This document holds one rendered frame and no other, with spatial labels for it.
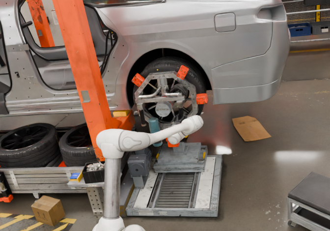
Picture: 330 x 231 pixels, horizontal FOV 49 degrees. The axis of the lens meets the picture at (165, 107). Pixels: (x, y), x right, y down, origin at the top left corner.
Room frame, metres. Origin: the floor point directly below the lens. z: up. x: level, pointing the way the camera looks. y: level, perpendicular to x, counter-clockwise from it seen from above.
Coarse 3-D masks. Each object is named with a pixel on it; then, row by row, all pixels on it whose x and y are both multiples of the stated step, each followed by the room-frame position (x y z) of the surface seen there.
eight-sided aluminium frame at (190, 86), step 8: (160, 72) 2.99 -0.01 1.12; (168, 72) 2.96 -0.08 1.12; (176, 72) 2.95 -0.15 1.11; (144, 80) 2.98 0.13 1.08; (176, 80) 2.91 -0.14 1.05; (184, 80) 2.91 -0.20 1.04; (192, 88) 2.87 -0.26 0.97; (136, 96) 3.00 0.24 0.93; (192, 96) 2.87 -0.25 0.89; (192, 104) 2.88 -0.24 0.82; (144, 112) 3.04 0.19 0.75; (192, 112) 2.88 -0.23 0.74; (160, 128) 2.96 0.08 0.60
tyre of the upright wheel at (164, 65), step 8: (152, 64) 3.11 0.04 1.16; (160, 64) 3.03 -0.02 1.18; (168, 64) 3.01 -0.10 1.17; (176, 64) 3.01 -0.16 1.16; (184, 64) 3.07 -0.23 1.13; (192, 64) 3.16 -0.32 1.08; (144, 72) 3.06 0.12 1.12; (152, 72) 3.04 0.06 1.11; (192, 72) 3.00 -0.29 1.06; (192, 80) 2.95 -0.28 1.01; (200, 80) 3.01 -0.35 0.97; (136, 88) 3.09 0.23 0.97; (200, 88) 2.94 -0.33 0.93; (136, 104) 3.10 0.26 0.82; (200, 104) 2.94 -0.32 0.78; (200, 112) 2.95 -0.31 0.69
